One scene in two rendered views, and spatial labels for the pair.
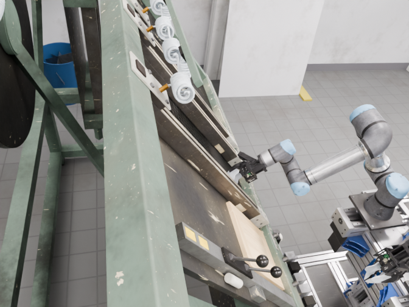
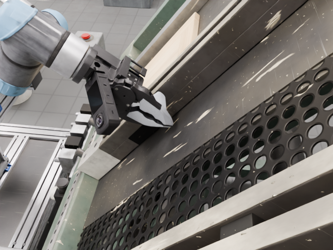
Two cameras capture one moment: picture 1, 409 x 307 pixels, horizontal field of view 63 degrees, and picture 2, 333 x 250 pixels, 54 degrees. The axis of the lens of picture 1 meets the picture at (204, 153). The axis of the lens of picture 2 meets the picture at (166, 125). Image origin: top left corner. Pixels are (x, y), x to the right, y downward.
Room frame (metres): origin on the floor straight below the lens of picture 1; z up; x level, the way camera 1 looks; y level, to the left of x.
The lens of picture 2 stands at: (1.51, 0.09, 1.66)
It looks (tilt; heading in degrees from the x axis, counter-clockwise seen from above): 45 degrees down; 207
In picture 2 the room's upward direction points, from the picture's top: straight up
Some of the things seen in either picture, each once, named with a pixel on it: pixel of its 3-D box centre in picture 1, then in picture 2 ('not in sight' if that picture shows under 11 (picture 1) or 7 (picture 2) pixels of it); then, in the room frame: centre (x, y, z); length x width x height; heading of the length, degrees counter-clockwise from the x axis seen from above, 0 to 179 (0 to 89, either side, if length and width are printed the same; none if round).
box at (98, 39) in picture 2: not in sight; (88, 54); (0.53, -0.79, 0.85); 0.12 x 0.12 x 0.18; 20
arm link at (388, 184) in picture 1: (392, 188); not in sight; (1.20, -0.97, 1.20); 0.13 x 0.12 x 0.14; 16
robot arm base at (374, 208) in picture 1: (382, 203); not in sight; (1.19, -0.98, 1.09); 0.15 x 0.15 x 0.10
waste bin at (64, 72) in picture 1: (66, 74); not in sight; (2.99, 1.63, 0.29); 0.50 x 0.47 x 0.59; 110
